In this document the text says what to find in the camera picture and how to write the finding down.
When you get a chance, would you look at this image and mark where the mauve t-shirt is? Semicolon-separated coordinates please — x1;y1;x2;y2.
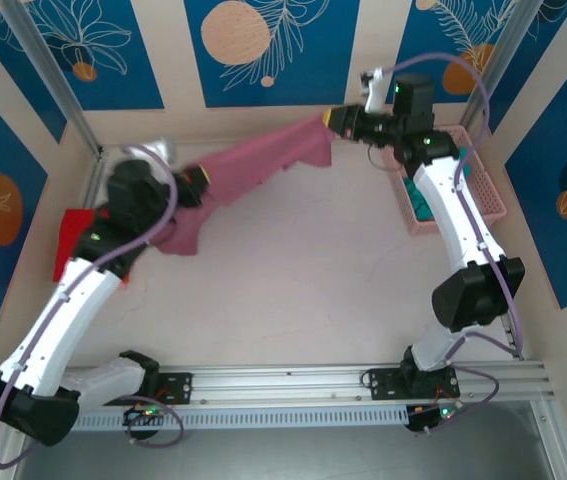
120;113;335;294

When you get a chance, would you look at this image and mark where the red folded t-shirt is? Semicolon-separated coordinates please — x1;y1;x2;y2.
52;208;109;284

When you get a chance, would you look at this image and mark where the teal crumpled t-shirt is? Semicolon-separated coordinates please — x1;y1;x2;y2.
403;155;475;222

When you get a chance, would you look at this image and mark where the pink plastic basket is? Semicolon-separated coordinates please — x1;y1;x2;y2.
380;124;508;237

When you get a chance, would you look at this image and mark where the left controller board with LED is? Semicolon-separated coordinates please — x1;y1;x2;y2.
122;405;169;427

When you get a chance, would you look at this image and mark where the controller board with led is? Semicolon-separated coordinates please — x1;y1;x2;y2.
122;405;169;427
406;403;464;435

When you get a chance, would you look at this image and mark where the grey metal sheet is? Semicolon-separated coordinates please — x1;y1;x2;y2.
12;402;564;480

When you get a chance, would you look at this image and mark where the right controller board with LED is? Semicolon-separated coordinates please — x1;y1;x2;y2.
406;403;464;435

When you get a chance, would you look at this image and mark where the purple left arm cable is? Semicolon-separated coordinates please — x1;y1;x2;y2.
0;143;185;471

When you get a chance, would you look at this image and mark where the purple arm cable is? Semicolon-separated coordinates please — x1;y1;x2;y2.
377;53;527;434
0;143;185;471

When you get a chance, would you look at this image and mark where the aluminium side rail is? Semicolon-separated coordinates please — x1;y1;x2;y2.
500;319;525;360
80;147;110;211

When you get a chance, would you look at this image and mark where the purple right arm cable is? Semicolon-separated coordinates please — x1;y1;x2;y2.
377;53;527;434

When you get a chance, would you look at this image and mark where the aluminium frame post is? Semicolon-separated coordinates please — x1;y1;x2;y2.
460;0;537;132
0;0;107;161

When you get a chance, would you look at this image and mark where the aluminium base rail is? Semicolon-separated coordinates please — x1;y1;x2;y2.
60;362;550;410

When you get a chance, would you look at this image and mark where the grey slotted cable duct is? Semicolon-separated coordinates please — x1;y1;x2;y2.
70;405;410;431

